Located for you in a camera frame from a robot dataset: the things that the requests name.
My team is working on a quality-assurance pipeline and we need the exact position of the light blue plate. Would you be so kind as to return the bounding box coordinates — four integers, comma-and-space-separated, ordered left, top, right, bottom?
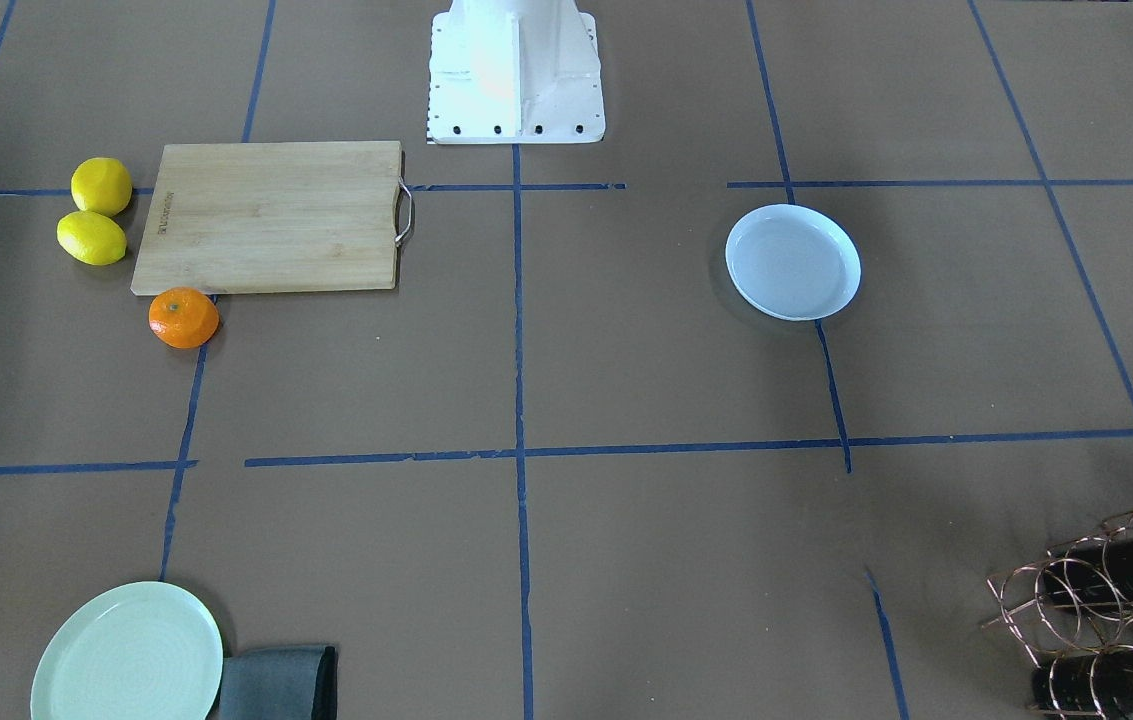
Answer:
723, 204, 862, 322

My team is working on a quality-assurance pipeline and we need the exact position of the light green plate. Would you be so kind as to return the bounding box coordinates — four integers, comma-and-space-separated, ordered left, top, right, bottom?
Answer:
28, 582, 224, 719

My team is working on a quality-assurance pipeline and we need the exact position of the orange fruit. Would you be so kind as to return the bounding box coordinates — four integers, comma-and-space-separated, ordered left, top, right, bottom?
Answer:
147, 287, 220, 348

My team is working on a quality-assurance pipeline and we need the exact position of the bamboo cutting board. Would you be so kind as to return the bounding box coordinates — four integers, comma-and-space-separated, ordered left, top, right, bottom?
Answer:
131, 139, 414, 297

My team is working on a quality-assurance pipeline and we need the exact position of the copper wire bottle rack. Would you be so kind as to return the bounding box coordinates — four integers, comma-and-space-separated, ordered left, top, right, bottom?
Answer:
986, 510, 1133, 719

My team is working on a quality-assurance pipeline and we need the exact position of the folded grey cloth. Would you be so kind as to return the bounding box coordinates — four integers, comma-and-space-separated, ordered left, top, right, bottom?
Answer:
218, 644, 338, 719

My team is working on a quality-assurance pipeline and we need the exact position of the yellow lemon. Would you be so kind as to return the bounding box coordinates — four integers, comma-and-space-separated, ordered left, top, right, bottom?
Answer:
57, 210, 127, 266
69, 158, 135, 217

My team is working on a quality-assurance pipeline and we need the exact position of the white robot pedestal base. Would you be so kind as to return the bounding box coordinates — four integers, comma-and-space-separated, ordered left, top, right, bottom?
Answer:
426, 1, 607, 145

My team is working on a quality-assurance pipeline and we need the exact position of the upper yellow lemon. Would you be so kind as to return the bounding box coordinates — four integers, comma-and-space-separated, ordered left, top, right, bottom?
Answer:
69, 158, 135, 217

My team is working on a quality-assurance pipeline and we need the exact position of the dark wine bottle lower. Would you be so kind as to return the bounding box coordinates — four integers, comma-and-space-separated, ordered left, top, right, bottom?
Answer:
1031, 650, 1133, 719

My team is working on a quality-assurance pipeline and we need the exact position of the lower yellow lemon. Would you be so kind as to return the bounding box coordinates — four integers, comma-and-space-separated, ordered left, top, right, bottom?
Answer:
57, 210, 127, 266

